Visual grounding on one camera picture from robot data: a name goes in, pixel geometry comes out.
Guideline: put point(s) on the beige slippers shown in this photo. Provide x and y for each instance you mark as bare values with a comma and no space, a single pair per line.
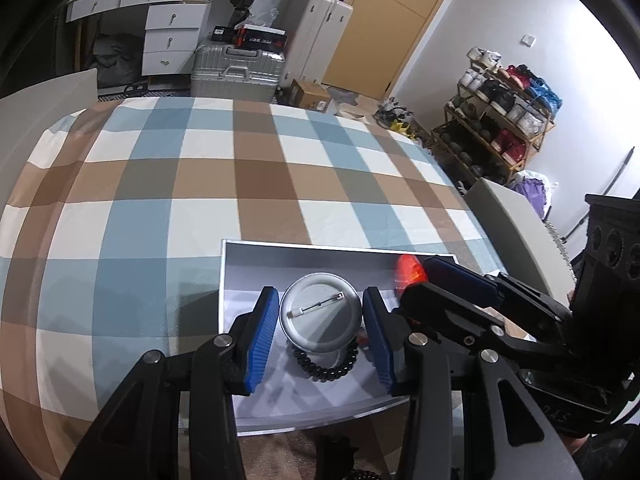
351,110

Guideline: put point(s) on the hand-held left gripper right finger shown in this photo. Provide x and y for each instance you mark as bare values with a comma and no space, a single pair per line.
380,345

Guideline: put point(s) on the purple bag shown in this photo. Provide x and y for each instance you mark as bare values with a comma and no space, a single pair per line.
532,194

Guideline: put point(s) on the small black box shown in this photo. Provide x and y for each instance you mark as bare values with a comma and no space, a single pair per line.
222,35

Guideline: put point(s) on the white light switch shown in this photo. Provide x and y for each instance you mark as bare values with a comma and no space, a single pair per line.
528,40

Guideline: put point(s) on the wooden door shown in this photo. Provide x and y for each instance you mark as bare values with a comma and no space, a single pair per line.
390,35

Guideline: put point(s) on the silver suitcase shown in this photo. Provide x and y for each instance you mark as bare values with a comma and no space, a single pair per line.
235,75

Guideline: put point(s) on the clear plastic bag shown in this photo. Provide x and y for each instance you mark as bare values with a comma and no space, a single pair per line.
270,16

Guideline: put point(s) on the rows of shoes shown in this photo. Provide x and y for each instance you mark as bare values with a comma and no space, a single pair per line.
505,105

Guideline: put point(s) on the white upright suitcase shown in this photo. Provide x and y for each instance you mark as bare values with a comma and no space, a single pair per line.
320,40

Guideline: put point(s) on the black box with red stripe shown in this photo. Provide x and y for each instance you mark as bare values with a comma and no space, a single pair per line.
262,38

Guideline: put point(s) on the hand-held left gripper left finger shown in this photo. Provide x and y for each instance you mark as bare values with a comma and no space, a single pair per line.
260,340

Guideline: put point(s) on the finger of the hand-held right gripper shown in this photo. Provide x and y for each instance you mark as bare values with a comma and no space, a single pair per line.
450,317
455,280

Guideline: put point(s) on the person's right hand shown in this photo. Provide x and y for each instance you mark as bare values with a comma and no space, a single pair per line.
576,442

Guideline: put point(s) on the red round pin badge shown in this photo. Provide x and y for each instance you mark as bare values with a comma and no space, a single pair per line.
325,325

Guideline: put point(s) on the pile of shoes on floor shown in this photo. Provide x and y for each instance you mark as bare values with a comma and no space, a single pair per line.
397,119

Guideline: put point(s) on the grey cardboard box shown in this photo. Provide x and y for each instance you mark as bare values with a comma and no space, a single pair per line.
250,270

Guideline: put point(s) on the grey bundled cloth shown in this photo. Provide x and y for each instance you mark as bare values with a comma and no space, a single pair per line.
112,57

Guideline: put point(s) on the checked bed sheet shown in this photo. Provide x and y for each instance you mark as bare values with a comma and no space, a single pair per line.
150,210

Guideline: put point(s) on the wooden shoe rack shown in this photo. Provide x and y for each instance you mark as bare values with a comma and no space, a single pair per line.
542,132

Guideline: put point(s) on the small cardboard box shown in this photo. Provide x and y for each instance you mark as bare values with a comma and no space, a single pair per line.
310,95

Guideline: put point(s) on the black thin rod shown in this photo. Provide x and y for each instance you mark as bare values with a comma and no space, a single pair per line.
620,170

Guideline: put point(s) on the white desk with drawers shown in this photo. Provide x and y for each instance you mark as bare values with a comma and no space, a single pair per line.
170,15

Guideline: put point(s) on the grey upholstered block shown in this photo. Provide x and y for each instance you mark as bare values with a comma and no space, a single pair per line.
50,110
520,230

